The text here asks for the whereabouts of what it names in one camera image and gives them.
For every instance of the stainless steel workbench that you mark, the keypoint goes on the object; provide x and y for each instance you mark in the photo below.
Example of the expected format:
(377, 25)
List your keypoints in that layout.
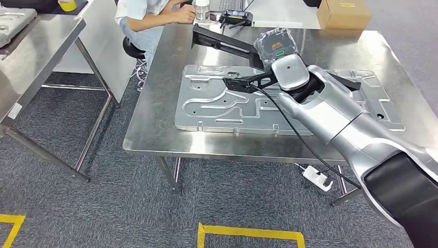
(164, 130)

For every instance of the brown cardboard box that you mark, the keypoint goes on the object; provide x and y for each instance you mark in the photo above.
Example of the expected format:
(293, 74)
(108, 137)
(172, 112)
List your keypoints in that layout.
(342, 15)

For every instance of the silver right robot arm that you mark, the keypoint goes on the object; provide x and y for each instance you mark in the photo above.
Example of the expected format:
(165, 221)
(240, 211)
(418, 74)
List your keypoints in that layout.
(325, 113)

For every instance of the dark desk mat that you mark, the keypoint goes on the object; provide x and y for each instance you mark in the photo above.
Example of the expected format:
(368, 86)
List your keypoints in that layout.
(81, 7)

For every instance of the grey laptop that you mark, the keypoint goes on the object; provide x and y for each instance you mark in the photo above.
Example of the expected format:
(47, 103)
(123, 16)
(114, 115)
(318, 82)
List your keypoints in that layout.
(229, 4)

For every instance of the white power strip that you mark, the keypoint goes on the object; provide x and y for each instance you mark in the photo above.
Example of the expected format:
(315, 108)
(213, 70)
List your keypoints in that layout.
(316, 178)

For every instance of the black remote controller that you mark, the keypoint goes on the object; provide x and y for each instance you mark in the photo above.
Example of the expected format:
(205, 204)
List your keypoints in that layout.
(236, 17)

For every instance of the black case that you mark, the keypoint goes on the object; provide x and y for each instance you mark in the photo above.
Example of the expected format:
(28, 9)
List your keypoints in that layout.
(312, 2)

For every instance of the person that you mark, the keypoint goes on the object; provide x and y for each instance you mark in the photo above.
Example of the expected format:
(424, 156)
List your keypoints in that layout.
(143, 34)

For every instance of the yellow tape roll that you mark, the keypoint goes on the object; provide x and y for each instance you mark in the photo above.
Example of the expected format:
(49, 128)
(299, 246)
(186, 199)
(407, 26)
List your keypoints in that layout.
(67, 5)

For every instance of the yellow floor tape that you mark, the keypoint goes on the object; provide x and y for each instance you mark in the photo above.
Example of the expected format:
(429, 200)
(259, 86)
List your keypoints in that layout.
(246, 232)
(15, 226)

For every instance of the black bag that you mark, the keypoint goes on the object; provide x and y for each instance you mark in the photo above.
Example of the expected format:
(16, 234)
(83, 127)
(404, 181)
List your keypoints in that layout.
(27, 5)

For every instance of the black round stool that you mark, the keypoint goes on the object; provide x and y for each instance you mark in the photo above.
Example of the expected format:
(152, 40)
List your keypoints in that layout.
(133, 49)

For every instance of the white office desk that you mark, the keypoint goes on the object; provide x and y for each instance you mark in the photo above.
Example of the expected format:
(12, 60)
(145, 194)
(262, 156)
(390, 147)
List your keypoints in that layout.
(102, 51)
(284, 13)

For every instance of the stainless steel side table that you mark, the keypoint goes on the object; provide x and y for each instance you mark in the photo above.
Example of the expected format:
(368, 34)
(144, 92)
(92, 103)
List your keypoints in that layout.
(41, 44)

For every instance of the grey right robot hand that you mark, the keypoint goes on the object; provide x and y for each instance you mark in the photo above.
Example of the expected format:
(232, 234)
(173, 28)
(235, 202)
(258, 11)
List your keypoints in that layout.
(275, 44)

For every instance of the black plastic panel part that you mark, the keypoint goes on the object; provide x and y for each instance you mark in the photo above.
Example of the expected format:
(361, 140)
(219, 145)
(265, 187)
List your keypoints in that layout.
(219, 41)

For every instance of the white-capped water bottle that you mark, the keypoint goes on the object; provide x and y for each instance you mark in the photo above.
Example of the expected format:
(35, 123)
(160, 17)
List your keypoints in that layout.
(202, 12)

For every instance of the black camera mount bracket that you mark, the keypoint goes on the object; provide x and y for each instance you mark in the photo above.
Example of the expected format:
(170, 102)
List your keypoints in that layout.
(239, 84)

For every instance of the pressed grey metal panel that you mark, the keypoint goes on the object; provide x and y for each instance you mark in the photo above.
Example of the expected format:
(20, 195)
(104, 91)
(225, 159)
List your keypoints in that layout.
(212, 102)
(13, 24)

